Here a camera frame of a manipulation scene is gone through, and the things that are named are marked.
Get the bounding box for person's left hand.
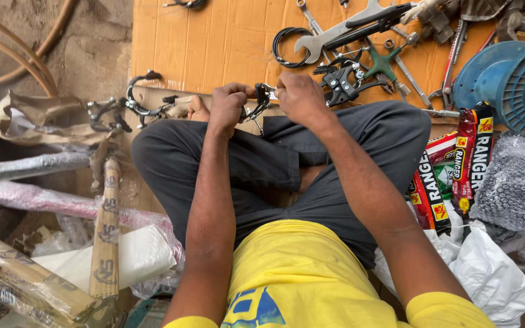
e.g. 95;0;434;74
210;82;257;138

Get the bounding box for person's right hand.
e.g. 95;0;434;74
275;71;337;131

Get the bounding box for silver bicycle brake caliper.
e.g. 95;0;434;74
240;83;278;137
87;97;133;134
124;70;179;130

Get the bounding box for person's bare foot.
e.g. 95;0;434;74
187;95;211;123

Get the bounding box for brown cardboard sheet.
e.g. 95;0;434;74
130;0;525;103

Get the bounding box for black bicycle brake caliper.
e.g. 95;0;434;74
313;48;366;76
319;67;388;108

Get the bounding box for large steel open spanner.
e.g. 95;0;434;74
294;0;394;65

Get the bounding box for person's grey trousers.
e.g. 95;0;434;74
130;100;432;270

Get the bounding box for thin steel combination wrench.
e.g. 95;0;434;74
296;0;332;63

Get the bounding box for green cross socket wrench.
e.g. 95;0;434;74
362;33;421;97

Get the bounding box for slim steel wrench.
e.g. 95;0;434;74
394;55;434;110

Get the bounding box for short silver metal rod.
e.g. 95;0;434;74
421;108;462;118

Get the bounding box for red green tube packet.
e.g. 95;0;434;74
426;131;459;201

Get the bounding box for wide red black tube packet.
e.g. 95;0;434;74
407;152;453;236

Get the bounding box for white foam sheet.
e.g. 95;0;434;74
31;223;178;293

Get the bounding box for person's yellow shirt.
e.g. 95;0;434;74
162;219;498;328

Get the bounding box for cardboard wrapped narrow tube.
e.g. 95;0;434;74
88;158;122;299

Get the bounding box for heap of grey metal parts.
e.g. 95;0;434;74
415;0;525;44

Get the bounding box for tan bicycle rim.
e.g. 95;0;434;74
0;0;81;97

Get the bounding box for tall red black tube packet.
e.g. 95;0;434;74
451;101;496;216

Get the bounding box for crumpled brown paper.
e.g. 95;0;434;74
0;89;125;147

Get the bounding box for silver plastic wrapped tube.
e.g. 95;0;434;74
0;151;91;186

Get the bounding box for pink plastic wrapped tube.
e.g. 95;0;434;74
0;181;186;267

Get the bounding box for bubble wrapped black bundle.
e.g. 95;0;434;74
469;134;525;257

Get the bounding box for white plastic sack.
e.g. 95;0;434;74
374;200;525;328

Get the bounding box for black coiled brake cable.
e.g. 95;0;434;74
272;27;314;69

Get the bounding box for black handled tool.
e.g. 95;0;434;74
324;2;416;52

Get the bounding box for black cable with silver end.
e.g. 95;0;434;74
162;0;208;10

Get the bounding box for red handled pliers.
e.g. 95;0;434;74
427;18;498;111

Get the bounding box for blue plastic cable spool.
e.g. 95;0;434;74
452;34;525;138

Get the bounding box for cardboard wrapped bicycle frame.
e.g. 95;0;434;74
0;222;100;328

